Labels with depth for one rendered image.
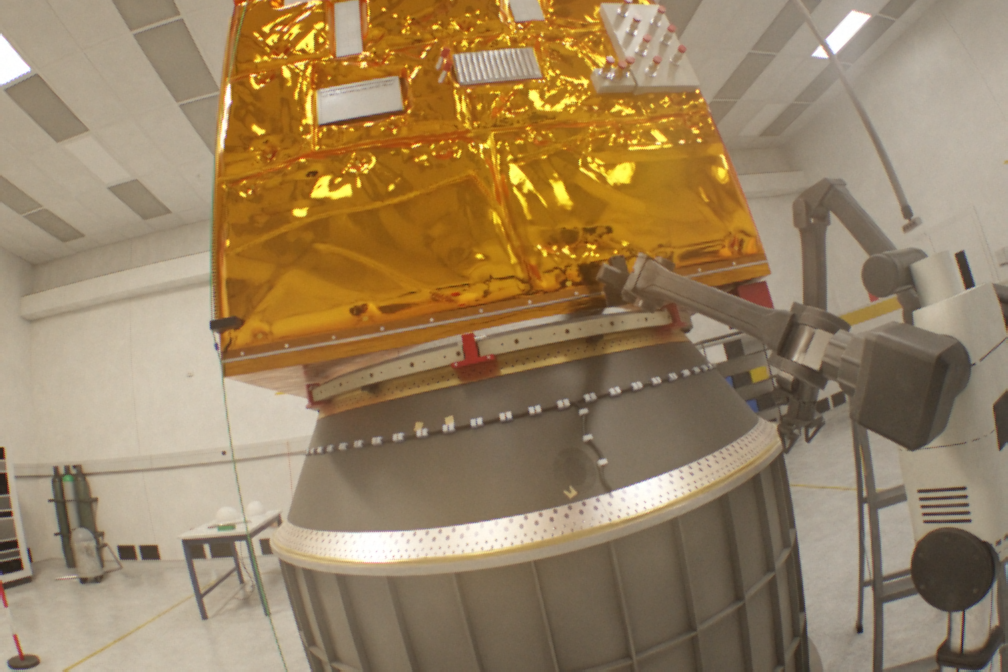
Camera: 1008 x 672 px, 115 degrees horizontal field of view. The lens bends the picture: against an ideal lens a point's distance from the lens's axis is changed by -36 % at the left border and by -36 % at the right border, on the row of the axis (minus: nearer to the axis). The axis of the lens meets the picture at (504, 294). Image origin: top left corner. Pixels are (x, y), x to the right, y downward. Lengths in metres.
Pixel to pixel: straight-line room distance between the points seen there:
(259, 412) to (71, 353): 3.76
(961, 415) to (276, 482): 7.23
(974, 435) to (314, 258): 1.63
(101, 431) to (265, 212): 7.39
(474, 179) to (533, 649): 1.41
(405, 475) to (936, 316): 1.26
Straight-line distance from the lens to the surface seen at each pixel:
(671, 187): 1.83
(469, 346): 1.43
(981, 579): 0.89
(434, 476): 1.37
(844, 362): 0.68
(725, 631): 1.59
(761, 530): 1.69
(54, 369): 9.65
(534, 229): 1.61
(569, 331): 1.48
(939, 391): 0.63
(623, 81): 2.01
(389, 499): 1.43
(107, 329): 8.96
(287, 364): 1.60
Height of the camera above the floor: 1.48
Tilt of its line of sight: 14 degrees up
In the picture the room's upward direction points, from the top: 12 degrees counter-clockwise
